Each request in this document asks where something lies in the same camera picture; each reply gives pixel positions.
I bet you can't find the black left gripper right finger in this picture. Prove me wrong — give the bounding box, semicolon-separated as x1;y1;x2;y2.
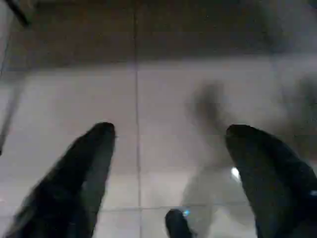
226;123;317;238

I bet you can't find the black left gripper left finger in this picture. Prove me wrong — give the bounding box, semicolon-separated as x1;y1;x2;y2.
4;122;116;238

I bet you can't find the dark rounded robot foot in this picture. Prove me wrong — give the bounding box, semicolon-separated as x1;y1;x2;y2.
164;209;198;238

